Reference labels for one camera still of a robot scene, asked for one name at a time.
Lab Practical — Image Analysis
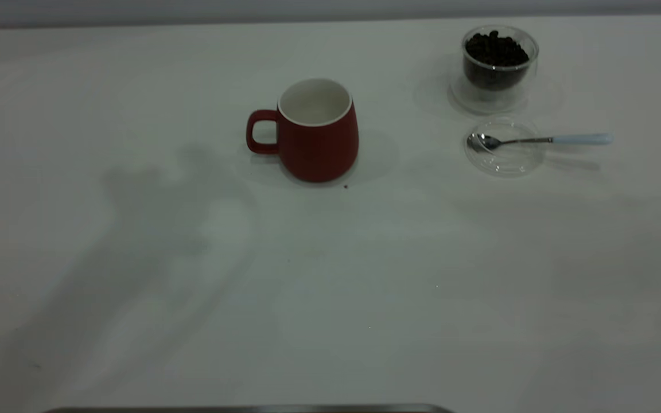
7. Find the red ceramic mug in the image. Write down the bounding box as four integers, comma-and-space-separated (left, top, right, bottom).
246, 78, 360, 184

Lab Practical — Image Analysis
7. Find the steel spoon pale blue handle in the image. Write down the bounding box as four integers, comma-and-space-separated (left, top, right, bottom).
466, 133, 614, 153

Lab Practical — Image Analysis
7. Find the double-walled glass cup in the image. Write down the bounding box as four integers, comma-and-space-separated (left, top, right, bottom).
451, 25, 539, 114

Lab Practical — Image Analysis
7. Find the coffee beans pile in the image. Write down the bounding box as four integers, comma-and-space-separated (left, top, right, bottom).
464, 30, 530, 91

